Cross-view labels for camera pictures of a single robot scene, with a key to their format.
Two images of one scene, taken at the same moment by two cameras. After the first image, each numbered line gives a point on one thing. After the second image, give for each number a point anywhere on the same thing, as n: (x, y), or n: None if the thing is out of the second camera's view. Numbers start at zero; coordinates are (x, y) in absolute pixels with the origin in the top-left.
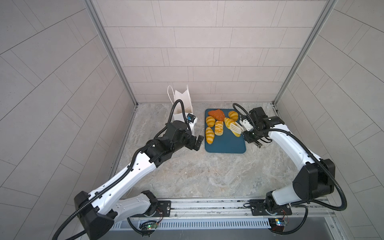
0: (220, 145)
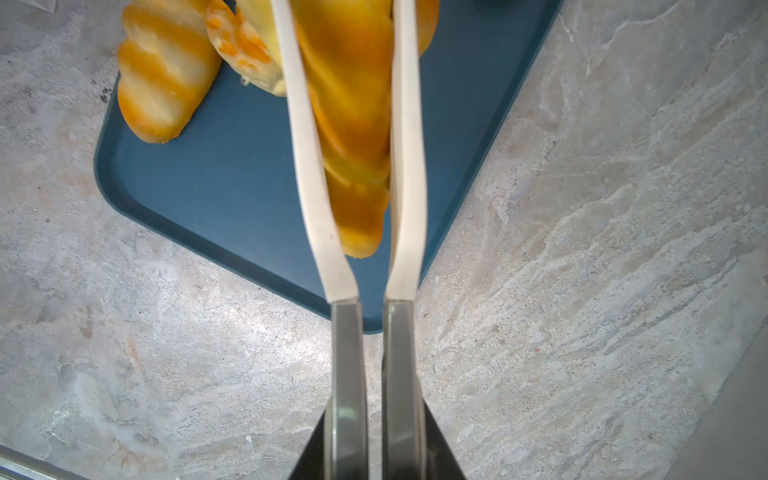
0: (233, 182)
